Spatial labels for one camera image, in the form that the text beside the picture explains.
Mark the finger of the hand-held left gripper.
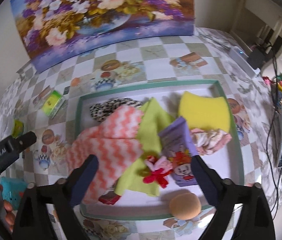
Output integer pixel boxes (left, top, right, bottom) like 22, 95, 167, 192
11, 131, 37, 152

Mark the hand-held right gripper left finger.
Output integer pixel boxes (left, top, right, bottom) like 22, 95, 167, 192
12, 154, 99, 240

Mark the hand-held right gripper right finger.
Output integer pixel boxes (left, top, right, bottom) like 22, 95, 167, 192
192, 154, 277, 240

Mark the teal plastic basket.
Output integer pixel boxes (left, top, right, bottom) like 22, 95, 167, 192
0, 176, 30, 212

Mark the red and pink knitted flower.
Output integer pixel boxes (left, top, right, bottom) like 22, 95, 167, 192
142, 155, 174, 189

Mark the purple cartoon packet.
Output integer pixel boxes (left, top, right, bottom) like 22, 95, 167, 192
158, 116, 201, 188

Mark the pink chevron cloth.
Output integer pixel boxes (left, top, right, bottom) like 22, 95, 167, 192
66, 105, 145, 204

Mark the yellow sponge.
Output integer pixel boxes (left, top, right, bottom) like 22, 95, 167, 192
178, 91, 231, 134

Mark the leopard print scrunchie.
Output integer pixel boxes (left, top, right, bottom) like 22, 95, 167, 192
89, 97, 144, 123

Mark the yellow-green cloth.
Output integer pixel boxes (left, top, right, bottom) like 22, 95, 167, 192
115, 97, 177, 197

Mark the white tray with green rim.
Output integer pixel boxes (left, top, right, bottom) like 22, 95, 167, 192
75, 79, 244, 221

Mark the person's left hand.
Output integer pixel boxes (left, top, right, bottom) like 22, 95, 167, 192
0, 183, 15, 232

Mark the white lid green label bottle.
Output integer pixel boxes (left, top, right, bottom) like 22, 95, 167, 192
11, 119, 27, 138

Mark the small red item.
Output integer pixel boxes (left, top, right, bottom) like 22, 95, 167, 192
98, 192, 122, 206

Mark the orange round puff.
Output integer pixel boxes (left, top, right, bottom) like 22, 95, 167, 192
169, 189, 202, 219

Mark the pink and white sock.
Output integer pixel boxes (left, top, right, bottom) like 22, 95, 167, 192
190, 127, 232, 156

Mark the small green box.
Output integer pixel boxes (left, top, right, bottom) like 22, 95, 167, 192
40, 90, 66, 119

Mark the grey floral tablecloth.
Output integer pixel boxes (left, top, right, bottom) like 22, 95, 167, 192
0, 26, 282, 230

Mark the white router box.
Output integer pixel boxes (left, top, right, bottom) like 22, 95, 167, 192
228, 45, 261, 77

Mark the black box device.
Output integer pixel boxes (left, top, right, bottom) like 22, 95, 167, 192
247, 47, 269, 67

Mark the flower painting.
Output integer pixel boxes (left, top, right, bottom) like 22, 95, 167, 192
9, 0, 197, 74

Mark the white shelf unit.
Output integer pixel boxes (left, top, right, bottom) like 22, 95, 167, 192
231, 0, 282, 68

